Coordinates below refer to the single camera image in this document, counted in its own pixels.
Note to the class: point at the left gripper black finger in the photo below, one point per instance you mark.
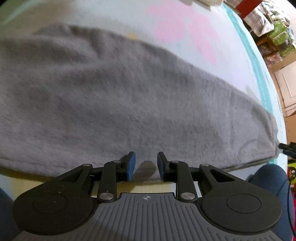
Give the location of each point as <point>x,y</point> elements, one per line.
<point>69,200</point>
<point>226,201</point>

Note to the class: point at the left gripper black finger tip at edge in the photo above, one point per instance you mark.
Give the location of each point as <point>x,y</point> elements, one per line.
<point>288,149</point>

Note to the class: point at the grey sweatpants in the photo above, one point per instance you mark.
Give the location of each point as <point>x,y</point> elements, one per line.
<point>73,95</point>

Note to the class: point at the dark blue trouser leg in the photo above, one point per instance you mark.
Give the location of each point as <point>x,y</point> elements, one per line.
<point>274,179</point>

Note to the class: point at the white door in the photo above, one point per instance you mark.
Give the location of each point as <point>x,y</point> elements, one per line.
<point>286,80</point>

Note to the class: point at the green patterned bag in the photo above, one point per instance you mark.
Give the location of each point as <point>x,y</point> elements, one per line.
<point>283,38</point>

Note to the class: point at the grey plaid cloth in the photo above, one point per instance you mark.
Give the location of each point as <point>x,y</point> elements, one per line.
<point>258,22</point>

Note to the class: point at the floral white bed blanket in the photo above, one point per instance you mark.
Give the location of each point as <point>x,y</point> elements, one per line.
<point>212,38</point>

